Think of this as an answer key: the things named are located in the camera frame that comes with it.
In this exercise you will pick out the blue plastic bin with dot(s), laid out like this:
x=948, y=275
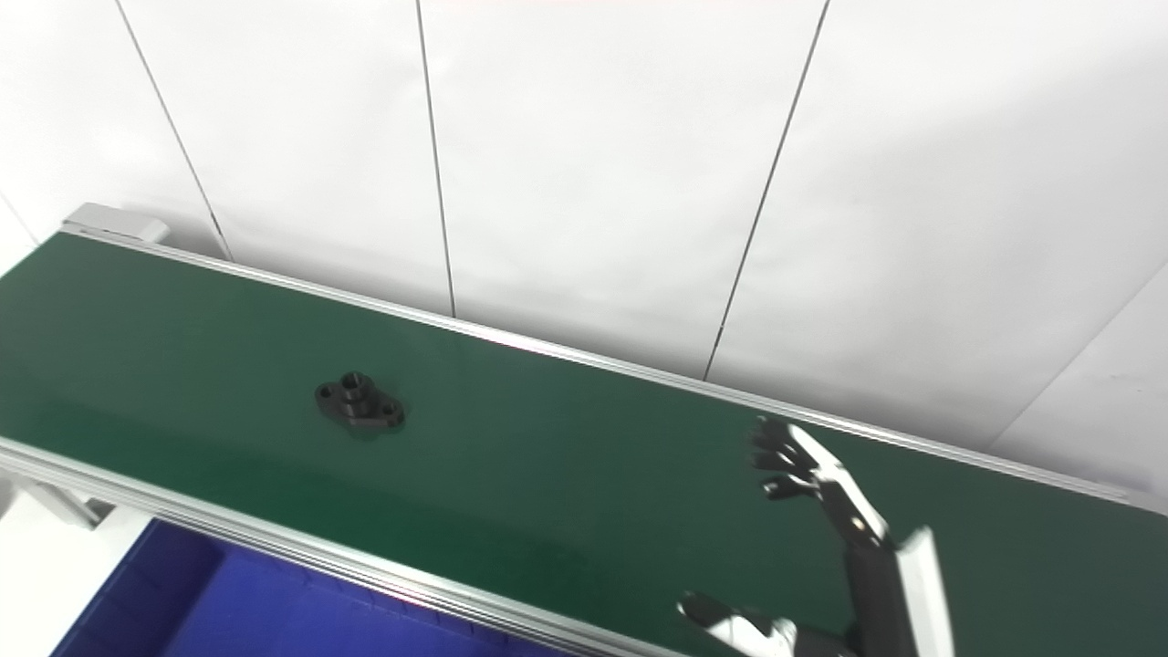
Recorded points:
x=228, y=611

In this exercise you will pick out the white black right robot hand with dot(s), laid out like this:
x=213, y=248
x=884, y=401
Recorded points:
x=876, y=584

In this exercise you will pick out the green conveyor belt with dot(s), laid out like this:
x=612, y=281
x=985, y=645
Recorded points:
x=566, y=474

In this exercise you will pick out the grey conveyor support bracket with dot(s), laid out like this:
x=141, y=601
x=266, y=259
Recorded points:
x=64, y=504

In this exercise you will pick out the black flanged metal part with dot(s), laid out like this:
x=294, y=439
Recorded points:
x=358, y=406

